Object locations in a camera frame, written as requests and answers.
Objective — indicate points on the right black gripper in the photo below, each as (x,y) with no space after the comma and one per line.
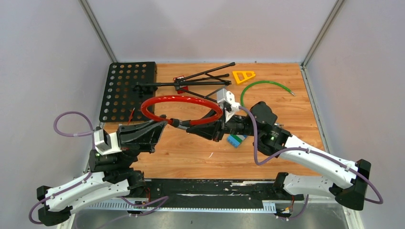
(214,130)

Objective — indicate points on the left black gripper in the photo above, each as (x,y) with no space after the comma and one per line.
(140,136)

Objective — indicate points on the red cable lock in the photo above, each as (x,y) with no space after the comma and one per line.
(182,102)

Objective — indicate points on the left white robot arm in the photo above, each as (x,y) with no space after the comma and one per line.
(110,173)

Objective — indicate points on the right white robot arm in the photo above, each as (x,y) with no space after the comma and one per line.
(343,180)

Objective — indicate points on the blue green white brick stack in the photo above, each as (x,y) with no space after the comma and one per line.
(236,140)

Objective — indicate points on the black perforated music stand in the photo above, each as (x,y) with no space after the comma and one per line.
(129,84)

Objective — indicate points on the red label card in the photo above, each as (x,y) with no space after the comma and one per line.
(179,85)

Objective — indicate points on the yellow plastic triangle piece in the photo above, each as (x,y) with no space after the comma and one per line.
(243,76)

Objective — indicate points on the red tag with cord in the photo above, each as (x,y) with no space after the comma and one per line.
(131,116)

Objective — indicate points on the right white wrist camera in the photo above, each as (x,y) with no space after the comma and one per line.
(228,103)

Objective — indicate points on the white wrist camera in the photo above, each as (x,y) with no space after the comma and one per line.
(228,103)
(105,143)

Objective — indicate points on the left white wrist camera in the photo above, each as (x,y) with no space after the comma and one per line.
(105,143)

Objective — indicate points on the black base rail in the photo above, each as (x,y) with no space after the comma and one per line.
(213,193)

